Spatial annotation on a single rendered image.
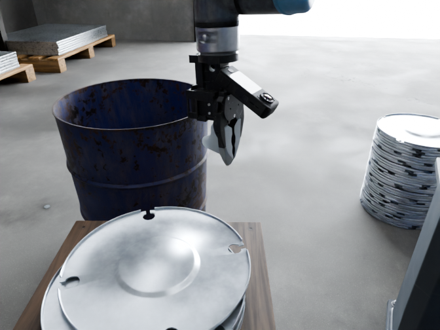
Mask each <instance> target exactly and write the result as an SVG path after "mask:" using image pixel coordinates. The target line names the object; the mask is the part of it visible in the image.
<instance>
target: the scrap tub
mask: <svg viewBox="0 0 440 330"><path fill-rule="evenodd" d="M192 85H194V84H191V83H188V82H183V81H177V80H172V79H157V78H138V79H121V80H115V81H107V82H100V83H96V84H91V85H88V86H84V87H82V88H78V89H76V90H73V91H71V92H68V93H66V94H65V95H63V96H62V97H60V98H58V99H57V100H56V101H55V102H54V104H53V105H52V114H53V115H54V117H55V119H56V124H57V126H58V130H59V133H60V137H61V140H62V144H63V146H64V151H65V155H66V158H67V159H66V166H67V169H68V170H69V172H70V173H71V175H72V178H73V182H74V185H75V189H76V192H77V196H78V199H79V203H80V212H81V215H82V217H83V219H84V220H85V221H110V220H112V219H114V218H116V217H118V216H121V215H124V214H126V213H130V212H133V211H137V210H141V212H143V211H146V215H144V216H143V218H144V220H151V219H153V218H154V217H155V215H154V214H151V212H150V210H154V209H155V207H166V206H171V207H182V208H191V209H195V210H200V211H203V212H206V201H207V198H208V190H207V187H206V180H207V157H208V154H209V149H208V148H206V147H205V146H204V145H203V143H202V138H203V137H205V136H207V135H208V122H203V121H198V120H196V119H192V118H188V113H187V97H186V90H188V89H190V88H191V86H192Z"/></svg>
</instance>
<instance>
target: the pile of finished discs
mask: <svg viewBox="0 0 440 330"><path fill-rule="evenodd" d="M62 266H63V265H62ZM62 266H61V267H60V268H59V269H58V271H57V272H56V273H55V275H54V277H53V278H52V279H51V281H50V283H49V285H48V287H47V289H46V291H45V295H44V297H43V301H42V305H41V317H40V318H41V330H75V329H74V328H73V327H72V326H71V325H70V324H69V322H68V321H67V320H66V318H65V316H64V314H63V312H62V309H61V307H60V304H59V300H58V286H63V285H64V286H65V287H67V288H71V287H75V286H76V285H77V284H78V283H79V282H80V279H79V278H77V277H72V278H69V279H67V280H66V281H65V282H64V283H60V282H59V281H60V276H59V275H60V271H61V269H62ZM245 297H246V296H245V295H244V297H243V299H242V300H241V302H240V304H239V305H238V306H237V307H236V309H235V310H234V312H233V313H232V314H231V315H230V316H229V317H228V318H227V319H226V320H225V321H224V322H223V323H222V324H220V325H219V326H218V327H216V328H215V329H214V330H240V329H241V326H242V322H243V318H244V310H245Z"/></svg>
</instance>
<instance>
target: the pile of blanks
mask: <svg viewBox="0 0 440 330"><path fill-rule="evenodd" d="M436 158H440V149H429V148H423V147H417V146H414V145H409V144H406V143H403V142H401V141H397V140H395V139H392V138H390V137H388V136H387V135H385V134H383V133H382V132H381V131H380V130H379V129H378V127H377V125H376V128H375V132H374V136H373V142H372V145H371V150H370V153H369V159H368V162H367V168H366V172H365V177H364V180H363V185H362V188H361V193H360V196H359V199H360V202H362V203H361V205H362V206H363V208H364V209H365V210H366V211H367V212H368V213H370V214H371V215H372V216H373V217H375V218H377V219H378V220H380V221H382V222H384V223H387V224H389V225H393V226H395V227H399V228H403V229H410V228H411V229H413V230H422V227H423V224H424V221H425V218H426V216H427V213H428V210H429V208H430V204H431V201H432V199H433V196H434V193H435V190H436V188H437V180H436V174H435V165H434V164H435V161H436Z"/></svg>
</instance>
